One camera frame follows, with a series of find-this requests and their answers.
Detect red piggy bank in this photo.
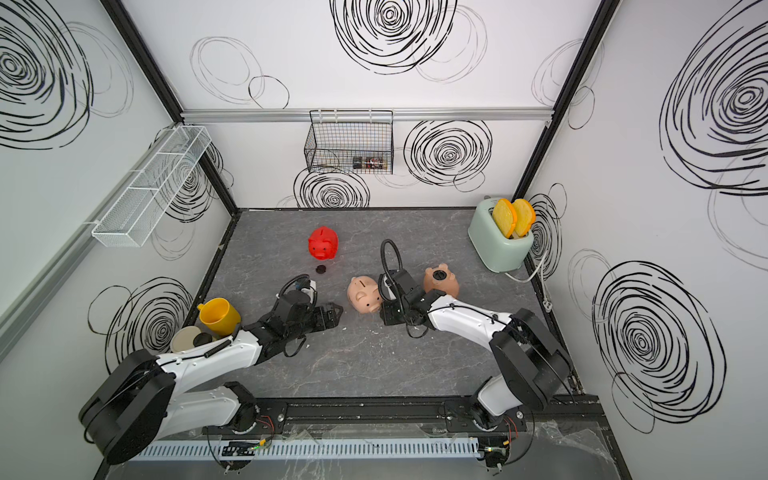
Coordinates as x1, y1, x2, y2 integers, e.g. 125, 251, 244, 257
308, 226, 339, 260

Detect white toaster power cable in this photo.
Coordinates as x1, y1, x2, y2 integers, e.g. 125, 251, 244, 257
505, 239, 553, 313

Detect small items in basket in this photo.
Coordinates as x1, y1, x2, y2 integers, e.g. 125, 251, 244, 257
352, 156, 388, 171

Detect yellow toast slice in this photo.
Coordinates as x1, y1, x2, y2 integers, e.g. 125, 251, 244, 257
512, 198, 536, 238
491, 198, 518, 239

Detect black corrugated right cable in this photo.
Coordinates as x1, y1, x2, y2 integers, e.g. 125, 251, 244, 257
379, 239, 404, 283

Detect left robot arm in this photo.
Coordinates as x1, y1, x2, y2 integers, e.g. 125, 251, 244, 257
78, 290, 344, 465

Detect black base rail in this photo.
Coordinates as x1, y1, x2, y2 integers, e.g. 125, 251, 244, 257
122, 394, 607, 436

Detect white slotted cable duct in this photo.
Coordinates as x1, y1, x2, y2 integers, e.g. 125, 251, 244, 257
134, 438, 481, 462

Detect yellow toast slice right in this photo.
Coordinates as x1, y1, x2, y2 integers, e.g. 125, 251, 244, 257
512, 198, 536, 238

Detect black corrugated left cable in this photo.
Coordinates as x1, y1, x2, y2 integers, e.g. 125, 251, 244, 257
277, 274, 313, 298

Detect black corrugated cable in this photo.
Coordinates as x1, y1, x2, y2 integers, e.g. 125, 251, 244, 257
277, 274, 313, 298
379, 239, 404, 283

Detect orange-tan piggy bank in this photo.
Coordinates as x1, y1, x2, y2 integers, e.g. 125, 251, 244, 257
423, 263, 460, 298

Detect yellow mug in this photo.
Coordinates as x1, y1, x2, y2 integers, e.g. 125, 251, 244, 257
197, 298, 241, 337

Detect yellow toast slice left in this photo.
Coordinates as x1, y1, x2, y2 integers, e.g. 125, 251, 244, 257
491, 198, 518, 239

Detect mint green toaster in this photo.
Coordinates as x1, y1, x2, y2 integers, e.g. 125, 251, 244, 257
468, 197, 534, 273

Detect white wire wall shelf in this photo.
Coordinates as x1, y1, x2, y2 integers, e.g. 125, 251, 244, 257
91, 125, 211, 248

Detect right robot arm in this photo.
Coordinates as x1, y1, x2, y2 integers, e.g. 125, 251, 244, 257
378, 270, 573, 431

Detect light pink piggy bank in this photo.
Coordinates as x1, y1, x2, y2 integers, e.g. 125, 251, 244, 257
347, 276, 382, 314

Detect black wire wall basket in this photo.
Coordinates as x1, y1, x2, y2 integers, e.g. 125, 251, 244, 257
303, 109, 395, 175

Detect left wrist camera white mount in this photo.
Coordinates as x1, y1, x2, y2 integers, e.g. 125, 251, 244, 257
300, 280, 318, 305

